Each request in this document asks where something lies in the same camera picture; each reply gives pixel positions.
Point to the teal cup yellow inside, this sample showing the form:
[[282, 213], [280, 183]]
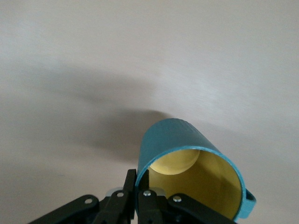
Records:
[[175, 135]]

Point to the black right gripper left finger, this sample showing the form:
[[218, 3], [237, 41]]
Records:
[[123, 205]]

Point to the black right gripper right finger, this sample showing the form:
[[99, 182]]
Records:
[[149, 207]]

